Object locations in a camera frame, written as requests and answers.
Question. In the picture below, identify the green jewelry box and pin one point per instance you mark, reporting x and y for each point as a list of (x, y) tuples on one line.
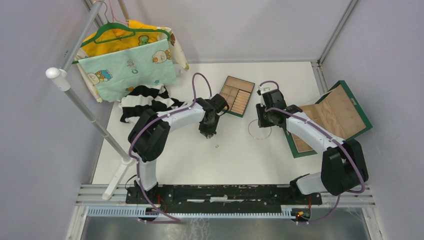
[(339, 112)]

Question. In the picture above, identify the mint cartoon print cloth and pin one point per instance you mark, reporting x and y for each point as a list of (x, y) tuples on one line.
[(113, 74)]

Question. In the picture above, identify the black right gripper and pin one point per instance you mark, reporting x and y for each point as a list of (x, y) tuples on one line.
[(261, 122)]

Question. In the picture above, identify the green clothes hanger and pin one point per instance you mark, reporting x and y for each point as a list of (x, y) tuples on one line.
[(147, 54)]

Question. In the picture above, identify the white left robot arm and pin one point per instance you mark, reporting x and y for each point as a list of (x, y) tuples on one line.
[(149, 135)]

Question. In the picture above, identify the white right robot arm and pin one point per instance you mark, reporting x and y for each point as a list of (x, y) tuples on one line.
[(343, 167)]

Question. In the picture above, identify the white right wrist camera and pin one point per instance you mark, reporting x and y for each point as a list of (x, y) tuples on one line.
[(262, 90)]

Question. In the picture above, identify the green jewelry tray with compartments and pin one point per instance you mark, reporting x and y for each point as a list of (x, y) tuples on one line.
[(237, 93)]

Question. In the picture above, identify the black white striped cloth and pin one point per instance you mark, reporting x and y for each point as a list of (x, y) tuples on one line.
[(144, 97)]

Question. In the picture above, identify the yellow cartoon garment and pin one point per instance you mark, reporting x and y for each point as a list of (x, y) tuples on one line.
[(90, 50)]

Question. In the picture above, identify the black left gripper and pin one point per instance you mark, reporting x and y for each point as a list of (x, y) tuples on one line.
[(211, 131)]

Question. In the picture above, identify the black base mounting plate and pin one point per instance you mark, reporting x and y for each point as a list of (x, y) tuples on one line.
[(228, 199)]

